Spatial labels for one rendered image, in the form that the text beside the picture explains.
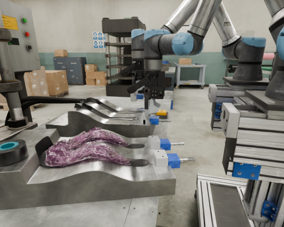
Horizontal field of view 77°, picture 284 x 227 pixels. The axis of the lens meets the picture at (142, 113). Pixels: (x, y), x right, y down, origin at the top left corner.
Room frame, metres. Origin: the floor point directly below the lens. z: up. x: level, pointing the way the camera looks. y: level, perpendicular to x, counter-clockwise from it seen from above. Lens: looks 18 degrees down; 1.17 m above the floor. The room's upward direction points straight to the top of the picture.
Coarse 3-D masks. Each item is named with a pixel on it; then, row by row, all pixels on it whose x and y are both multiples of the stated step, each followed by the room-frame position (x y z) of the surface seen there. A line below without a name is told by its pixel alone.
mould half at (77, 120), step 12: (96, 108) 0.85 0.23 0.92; (120, 108) 0.97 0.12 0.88; (132, 108) 0.97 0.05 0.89; (144, 108) 0.95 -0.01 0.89; (60, 120) 0.84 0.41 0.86; (72, 120) 0.76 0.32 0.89; (84, 120) 0.75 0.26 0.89; (96, 120) 0.74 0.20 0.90; (108, 120) 0.77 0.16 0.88; (120, 120) 0.77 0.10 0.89; (132, 120) 0.76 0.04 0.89; (60, 132) 0.77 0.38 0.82; (72, 132) 0.76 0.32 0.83; (120, 132) 0.72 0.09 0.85; (132, 132) 0.71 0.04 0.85; (144, 132) 0.70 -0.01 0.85
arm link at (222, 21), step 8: (224, 8) 1.13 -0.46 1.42; (216, 16) 1.12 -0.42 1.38; (224, 16) 1.12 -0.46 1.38; (216, 24) 1.14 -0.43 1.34; (224, 24) 1.12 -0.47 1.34; (232, 24) 1.14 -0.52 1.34; (224, 32) 1.14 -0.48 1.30; (232, 32) 1.13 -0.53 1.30; (224, 40) 1.16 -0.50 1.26; (232, 40) 1.13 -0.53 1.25; (240, 40) 1.12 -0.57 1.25; (224, 48) 1.17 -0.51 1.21; (232, 48) 1.13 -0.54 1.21; (224, 56) 1.21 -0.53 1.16; (232, 56) 1.14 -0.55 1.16
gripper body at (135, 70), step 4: (132, 60) 1.06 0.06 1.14; (136, 60) 1.04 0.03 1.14; (140, 60) 1.04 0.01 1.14; (136, 64) 1.06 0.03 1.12; (140, 64) 1.06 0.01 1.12; (136, 68) 1.06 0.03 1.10; (140, 68) 1.06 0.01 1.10; (132, 72) 1.05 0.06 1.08; (136, 72) 1.04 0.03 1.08; (140, 72) 1.03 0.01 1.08; (136, 76) 1.05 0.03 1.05; (140, 76) 1.05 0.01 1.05; (144, 76) 1.04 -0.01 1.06
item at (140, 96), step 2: (136, 92) 1.06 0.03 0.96; (130, 94) 1.06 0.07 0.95; (132, 94) 1.05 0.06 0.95; (136, 94) 1.05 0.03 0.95; (138, 94) 1.06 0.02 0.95; (140, 94) 1.06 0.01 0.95; (142, 94) 1.06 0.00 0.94; (130, 96) 1.06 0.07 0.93; (132, 96) 1.05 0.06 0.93; (134, 96) 1.05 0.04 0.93; (136, 96) 1.05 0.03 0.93; (138, 96) 1.05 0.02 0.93; (140, 96) 1.05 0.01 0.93; (142, 96) 1.05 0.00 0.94; (132, 98) 1.05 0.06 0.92; (134, 98) 1.05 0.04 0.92; (136, 98) 1.05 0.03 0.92; (138, 98) 1.05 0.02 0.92; (140, 98) 1.05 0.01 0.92; (142, 98) 1.05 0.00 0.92; (132, 100) 1.05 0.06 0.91; (134, 100) 1.05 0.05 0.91; (136, 100) 1.05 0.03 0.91
